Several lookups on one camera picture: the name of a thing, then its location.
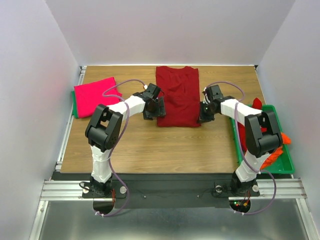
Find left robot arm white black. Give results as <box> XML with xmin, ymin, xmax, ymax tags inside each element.
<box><xmin>79</xmin><ymin>83</ymin><xmax>166</xmax><ymax>198</ymax></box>

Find orange t-shirt in bin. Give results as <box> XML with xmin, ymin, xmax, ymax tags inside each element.
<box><xmin>260</xmin><ymin>132</ymin><xmax>292</xmax><ymax>170</ymax></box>

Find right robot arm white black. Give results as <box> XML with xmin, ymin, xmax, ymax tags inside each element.
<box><xmin>198</xmin><ymin>84</ymin><xmax>283</xmax><ymax>195</ymax></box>

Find folded green t-shirt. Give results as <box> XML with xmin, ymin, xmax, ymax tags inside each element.
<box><xmin>71</xmin><ymin>91</ymin><xmax>79</xmax><ymax>119</ymax></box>

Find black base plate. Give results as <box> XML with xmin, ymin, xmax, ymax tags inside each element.
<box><xmin>79</xmin><ymin>173</ymin><xmax>260</xmax><ymax>212</ymax></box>

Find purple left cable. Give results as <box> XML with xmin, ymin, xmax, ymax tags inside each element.
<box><xmin>102</xmin><ymin>79</ymin><xmax>148</xmax><ymax>218</ymax></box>

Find dark red t-shirt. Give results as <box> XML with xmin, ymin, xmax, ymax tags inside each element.
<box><xmin>155</xmin><ymin>66</ymin><xmax>201</xmax><ymax>128</ymax></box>

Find aluminium frame rail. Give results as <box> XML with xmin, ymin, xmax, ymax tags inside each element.
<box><xmin>40</xmin><ymin>178</ymin><xmax>308</xmax><ymax>201</ymax></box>

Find green plastic bin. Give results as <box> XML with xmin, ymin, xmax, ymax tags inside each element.
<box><xmin>229</xmin><ymin>104</ymin><xmax>295</xmax><ymax>174</ymax></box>

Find folded pink t-shirt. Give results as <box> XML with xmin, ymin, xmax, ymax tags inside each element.
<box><xmin>73</xmin><ymin>77</ymin><xmax>121</xmax><ymax>119</ymax></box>

